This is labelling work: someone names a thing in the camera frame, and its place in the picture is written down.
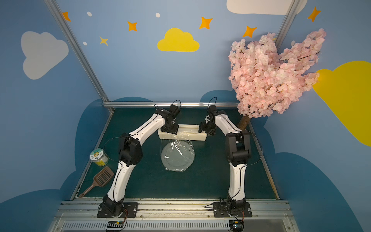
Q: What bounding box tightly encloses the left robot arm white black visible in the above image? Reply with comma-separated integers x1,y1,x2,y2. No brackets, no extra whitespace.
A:
97,104,180,218

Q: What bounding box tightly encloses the clear plastic wrap sheet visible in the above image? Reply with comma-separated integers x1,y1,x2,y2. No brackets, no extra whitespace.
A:
159,137,196,173

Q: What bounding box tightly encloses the brown slotted spatula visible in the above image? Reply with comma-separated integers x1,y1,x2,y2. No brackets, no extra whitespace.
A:
78,167,115,198

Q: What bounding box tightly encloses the right small circuit board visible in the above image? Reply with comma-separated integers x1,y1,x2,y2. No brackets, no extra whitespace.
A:
229,220,244,232

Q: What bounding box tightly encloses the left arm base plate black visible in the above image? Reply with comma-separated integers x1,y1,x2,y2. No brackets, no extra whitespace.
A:
97,202,139,218

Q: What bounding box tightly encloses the left small circuit board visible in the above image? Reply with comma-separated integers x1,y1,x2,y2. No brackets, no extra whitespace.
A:
105,220,124,232

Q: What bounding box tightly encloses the right aluminium corner post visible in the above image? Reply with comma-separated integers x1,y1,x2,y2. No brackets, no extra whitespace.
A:
275,0,300,50

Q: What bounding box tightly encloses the left aluminium corner post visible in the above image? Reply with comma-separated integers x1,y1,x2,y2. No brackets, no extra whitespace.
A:
44,0,110,102

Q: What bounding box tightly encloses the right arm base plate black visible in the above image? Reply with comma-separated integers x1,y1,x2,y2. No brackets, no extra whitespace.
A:
212,202,253,218

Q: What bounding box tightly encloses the grey round plate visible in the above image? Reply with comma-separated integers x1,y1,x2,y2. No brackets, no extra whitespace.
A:
160,141,195,172

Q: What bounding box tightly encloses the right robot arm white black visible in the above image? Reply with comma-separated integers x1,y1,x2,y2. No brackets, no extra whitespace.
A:
199,105,252,214

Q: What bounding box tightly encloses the pink blossom artificial tree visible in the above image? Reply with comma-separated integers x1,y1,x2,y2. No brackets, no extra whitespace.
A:
228,29,326,130

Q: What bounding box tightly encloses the small circuit board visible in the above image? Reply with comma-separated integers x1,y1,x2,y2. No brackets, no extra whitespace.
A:
105,220,124,232
229,220,244,232

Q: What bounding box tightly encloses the aluminium rail frame front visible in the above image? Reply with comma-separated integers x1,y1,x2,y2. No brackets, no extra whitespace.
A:
49,198,299,232

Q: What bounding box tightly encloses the horizontal aluminium back bar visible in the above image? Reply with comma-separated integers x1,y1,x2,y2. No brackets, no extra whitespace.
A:
103,101,238,108

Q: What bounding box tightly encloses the cream plastic wrap dispenser box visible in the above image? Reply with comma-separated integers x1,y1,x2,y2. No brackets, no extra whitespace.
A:
158,124,207,141

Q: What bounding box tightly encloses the aluminium corner post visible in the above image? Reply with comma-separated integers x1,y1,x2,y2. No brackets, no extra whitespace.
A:
275,0,300,50
44,0,110,102

